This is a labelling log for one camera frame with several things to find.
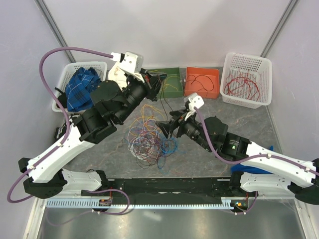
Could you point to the white crumpled cloth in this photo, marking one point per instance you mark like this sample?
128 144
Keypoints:
119 73

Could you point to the black printed t-shirt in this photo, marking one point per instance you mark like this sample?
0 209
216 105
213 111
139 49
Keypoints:
60 131

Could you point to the blue fleece cloth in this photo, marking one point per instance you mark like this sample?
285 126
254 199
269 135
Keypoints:
248 169

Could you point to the left aluminium frame post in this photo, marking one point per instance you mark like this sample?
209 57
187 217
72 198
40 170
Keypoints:
51 22

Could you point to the empty white basket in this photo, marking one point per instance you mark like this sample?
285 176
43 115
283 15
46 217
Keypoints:
246 80

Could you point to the green tray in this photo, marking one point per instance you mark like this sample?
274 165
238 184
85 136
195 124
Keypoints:
173 86

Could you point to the right aluminium frame post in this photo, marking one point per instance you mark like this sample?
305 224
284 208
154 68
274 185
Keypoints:
291 6

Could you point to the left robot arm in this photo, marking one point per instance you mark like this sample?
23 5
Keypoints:
112 106

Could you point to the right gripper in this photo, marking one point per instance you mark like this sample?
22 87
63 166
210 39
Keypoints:
182 122

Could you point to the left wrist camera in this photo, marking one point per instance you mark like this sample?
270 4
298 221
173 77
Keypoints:
128 62

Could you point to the aluminium frame post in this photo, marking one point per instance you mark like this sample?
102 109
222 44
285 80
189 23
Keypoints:
51 22
291 6

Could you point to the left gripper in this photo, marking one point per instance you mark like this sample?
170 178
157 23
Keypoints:
152 86

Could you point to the blue plaid cloth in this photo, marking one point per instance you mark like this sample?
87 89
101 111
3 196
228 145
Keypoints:
78 89

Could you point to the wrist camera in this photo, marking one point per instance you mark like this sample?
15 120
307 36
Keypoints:
192 101
128 62

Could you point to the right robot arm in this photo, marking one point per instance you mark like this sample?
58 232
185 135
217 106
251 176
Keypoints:
282 173

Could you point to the white basket with clothes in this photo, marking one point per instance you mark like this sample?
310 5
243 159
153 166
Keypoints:
69 70

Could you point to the light blue cable duct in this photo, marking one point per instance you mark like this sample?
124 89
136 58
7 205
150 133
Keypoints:
98 204

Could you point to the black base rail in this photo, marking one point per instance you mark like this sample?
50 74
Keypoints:
173 190

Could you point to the orange tray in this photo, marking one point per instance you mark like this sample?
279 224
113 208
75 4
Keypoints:
203 81

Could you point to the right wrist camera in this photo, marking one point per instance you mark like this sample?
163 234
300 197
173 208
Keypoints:
192 101

